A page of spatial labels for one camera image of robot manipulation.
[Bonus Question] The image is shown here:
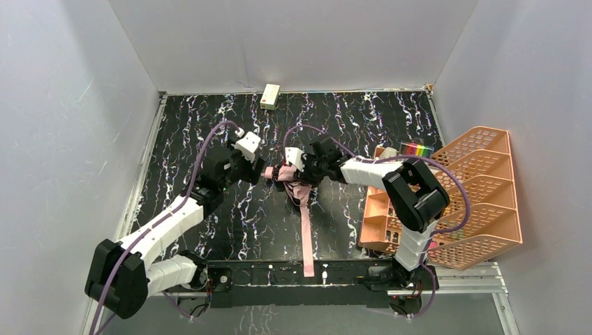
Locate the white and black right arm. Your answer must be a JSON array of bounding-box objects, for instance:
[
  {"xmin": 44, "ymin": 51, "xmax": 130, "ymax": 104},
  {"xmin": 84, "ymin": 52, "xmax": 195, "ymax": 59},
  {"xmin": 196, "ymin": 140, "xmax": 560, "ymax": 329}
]
[{"xmin": 289, "ymin": 137, "xmax": 450, "ymax": 287}]

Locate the orange plastic desk organizer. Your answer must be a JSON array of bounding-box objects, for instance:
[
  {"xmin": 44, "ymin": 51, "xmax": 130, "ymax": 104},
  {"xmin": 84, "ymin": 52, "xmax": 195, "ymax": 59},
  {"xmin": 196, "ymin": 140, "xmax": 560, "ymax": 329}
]
[{"xmin": 358, "ymin": 126, "xmax": 523, "ymax": 270}]

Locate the white eraser in organizer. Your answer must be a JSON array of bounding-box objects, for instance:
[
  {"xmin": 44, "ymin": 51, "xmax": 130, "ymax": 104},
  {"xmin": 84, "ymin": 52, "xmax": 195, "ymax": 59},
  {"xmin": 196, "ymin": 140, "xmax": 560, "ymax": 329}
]
[{"xmin": 379, "ymin": 147, "xmax": 398, "ymax": 159}]

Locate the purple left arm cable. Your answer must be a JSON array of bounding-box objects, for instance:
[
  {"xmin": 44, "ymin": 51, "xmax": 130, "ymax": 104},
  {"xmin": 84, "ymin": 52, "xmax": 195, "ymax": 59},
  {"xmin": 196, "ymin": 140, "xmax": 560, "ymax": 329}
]
[{"xmin": 87, "ymin": 121, "xmax": 244, "ymax": 335}]

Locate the aluminium table frame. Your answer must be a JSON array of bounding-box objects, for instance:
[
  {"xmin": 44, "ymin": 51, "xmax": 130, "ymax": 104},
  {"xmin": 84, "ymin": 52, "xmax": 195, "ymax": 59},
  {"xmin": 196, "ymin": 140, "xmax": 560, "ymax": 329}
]
[{"xmin": 79, "ymin": 92, "xmax": 521, "ymax": 335}]

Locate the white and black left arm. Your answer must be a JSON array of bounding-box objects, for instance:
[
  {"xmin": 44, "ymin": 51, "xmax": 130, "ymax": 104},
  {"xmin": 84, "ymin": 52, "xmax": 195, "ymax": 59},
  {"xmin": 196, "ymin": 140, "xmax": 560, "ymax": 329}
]
[{"xmin": 84, "ymin": 147, "xmax": 265, "ymax": 319}]

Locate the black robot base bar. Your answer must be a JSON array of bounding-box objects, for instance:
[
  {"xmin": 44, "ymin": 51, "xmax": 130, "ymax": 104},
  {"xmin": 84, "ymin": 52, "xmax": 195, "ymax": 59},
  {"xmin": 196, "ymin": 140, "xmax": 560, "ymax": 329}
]
[{"xmin": 208, "ymin": 258, "xmax": 418, "ymax": 308}]

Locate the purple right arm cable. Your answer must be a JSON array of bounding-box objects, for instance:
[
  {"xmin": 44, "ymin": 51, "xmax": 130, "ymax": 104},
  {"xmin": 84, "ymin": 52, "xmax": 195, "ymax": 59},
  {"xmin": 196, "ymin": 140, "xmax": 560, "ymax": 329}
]
[{"xmin": 283, "ymin": 124, "xmax": 472, "ymax": 319}]

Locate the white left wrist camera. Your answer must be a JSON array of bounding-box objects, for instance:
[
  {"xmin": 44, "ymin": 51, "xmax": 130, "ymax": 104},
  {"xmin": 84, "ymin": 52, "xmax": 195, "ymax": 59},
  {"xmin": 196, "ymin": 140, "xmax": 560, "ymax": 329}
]
[{"xmin": 231, "ymin": 128, "xmax": 262, "ymax": 163}]

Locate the small white box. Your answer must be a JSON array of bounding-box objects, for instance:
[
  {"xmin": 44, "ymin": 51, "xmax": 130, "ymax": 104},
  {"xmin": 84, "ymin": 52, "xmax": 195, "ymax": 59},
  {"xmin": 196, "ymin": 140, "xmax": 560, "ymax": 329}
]
[{"xmin": 260, "ymin": 84, "xmax": 281, "ymax": 110}]

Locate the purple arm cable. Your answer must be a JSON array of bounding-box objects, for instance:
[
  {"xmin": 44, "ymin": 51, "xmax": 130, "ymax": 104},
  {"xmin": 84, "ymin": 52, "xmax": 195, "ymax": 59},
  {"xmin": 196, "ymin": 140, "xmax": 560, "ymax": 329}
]
[
  {"xmin": 87, "ymin": 121, "xmax": 244, "ymax": 335},
  {"xmin": 283, "ymin": 124, "xmax": 472, "ymax": 319}
]

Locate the pink and black folding umbrella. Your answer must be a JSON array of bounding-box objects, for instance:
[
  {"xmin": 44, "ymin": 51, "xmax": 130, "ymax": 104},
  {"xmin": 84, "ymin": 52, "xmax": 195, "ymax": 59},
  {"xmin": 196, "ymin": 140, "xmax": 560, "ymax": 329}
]
[{"xmin": 262, "ymin": 165, "xmax": 314, "ymax": 278}]

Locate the pack of coloured markers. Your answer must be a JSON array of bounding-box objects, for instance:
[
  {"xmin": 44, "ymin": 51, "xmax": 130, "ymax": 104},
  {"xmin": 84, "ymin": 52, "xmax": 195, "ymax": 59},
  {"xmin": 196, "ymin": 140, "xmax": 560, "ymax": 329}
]
[{"xmin": 399, "ymin": 142, "xmax": 434, "ymax": 158}]

